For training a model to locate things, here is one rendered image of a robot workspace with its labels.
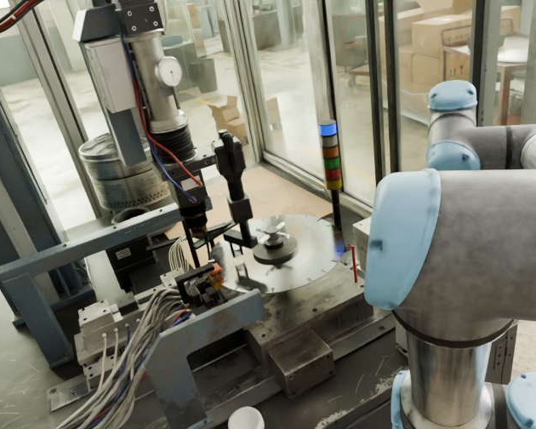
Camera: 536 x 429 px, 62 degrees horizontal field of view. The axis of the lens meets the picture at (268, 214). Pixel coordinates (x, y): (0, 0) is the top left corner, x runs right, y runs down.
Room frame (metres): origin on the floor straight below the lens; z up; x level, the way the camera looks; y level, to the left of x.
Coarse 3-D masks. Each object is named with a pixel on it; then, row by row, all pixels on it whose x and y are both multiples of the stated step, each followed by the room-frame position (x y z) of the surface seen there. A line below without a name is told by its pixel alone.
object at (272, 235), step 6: (282, 222) 0.93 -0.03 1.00; (258, 228) 0.93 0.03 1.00; (270, 228) 0.91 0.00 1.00; (276, 228) 0.90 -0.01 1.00; (270, 234) 0.89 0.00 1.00; (276, 234) 0.89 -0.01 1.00; (282, 234) 0.88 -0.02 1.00; (264, 240) 0.87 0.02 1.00; (270, 240) 0.89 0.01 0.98; (276, 240) 0.89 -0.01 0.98
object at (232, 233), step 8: (240, 224) 0.84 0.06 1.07; (248, 224) 0.85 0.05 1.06; (232, 232) 0.88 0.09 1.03; (240, 232) 0.87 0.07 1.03; (248, 232) 0.84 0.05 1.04; (232, 240) 0.86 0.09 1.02; (240, 240) 0.85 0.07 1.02; (248, 240) 0.83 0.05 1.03; (256, 240) 0.84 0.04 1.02; (232, 248) 0.87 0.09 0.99; (240, 248) 0.87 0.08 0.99; (248, 248) 0.83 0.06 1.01
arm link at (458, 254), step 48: (384, 192) 0.31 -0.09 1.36; (432, 192) 0.28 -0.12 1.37; (480, 192) 0.27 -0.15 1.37; (528, 192) 0.26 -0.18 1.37; (384, 240) 0.27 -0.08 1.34; (432, 240) 0.26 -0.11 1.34; (480, 240) 0.25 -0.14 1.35; (528, 240) 0.24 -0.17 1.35; (384, 288) 0.27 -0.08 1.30; (432, 288) 0.25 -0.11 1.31; (480, 288) 0.24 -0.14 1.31; (528, 288) 0.22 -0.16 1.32; (432, 336) 0.27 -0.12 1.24; (480, 336) 0.26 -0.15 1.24; (432, 384) 0.33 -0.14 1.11; (480, 384) 0.33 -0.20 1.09
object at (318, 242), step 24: (288, 216) 1.04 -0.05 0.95; (312, 216) 1.02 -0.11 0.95; (312, 240) 0.91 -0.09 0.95; (336, 240) 0.89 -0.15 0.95; (240, 264) 0.86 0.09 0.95; (264, 264) 0.85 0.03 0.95; (288, 264) 0.83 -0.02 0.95; (312, 264) 0.81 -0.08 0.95; (336, 264) 0.79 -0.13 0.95; (240, 288) 0.77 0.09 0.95; (264, 288) 0.76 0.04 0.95; (288, 288) 0.74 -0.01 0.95
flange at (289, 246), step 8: (280, 240) 0.89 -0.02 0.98; (288, 240) 0.91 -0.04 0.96; (296, 240) 0.90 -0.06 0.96; (256, 248) 0.90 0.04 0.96; (264, 248) 0.89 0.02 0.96; (272, 248) 0.88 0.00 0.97; (280, 248) 0.88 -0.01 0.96; (288, 248) 0.88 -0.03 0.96; (296, 248) 0.88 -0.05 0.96; (256, 256) 0.87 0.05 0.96; (264, 256) 0.86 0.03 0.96; (272, 256) 0.86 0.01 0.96; (280, 256) 0.85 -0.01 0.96; (288, 256) 0.85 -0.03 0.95
